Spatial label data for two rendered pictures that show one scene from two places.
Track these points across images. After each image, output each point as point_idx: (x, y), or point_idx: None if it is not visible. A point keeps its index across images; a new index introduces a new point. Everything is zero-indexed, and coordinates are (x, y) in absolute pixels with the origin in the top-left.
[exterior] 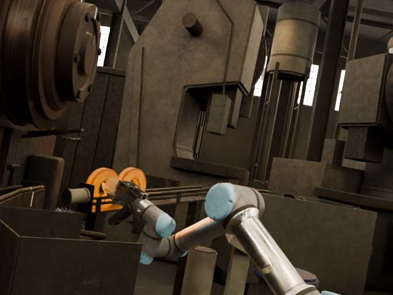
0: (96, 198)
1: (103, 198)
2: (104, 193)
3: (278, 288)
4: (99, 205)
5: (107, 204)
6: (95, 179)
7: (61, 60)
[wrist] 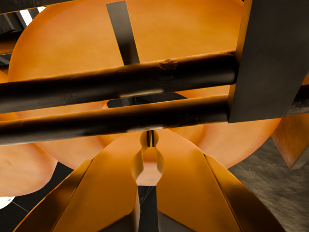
0: (288, 114)
1: (201, 121)
2: (234, 177)
3: None
4: (264, 62)
5: (84, 41)
6: (237, 157)
7: None
